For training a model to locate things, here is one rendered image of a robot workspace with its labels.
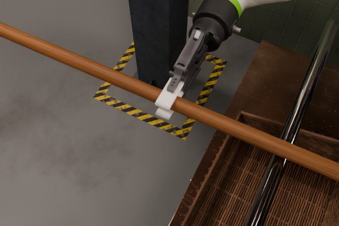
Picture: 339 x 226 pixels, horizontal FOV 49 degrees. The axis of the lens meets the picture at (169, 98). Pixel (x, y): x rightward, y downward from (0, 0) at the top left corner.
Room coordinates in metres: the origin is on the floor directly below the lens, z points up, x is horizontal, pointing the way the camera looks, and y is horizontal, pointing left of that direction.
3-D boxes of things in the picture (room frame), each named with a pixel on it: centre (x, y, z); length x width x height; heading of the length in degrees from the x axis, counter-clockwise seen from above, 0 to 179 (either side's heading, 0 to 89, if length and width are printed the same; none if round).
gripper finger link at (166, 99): (0.38, 0.00, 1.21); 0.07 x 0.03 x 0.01; 154
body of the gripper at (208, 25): (0.52, -0.07, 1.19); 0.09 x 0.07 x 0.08; 154
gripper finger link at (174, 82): (0.40, -0.01, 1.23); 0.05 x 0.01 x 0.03; 154
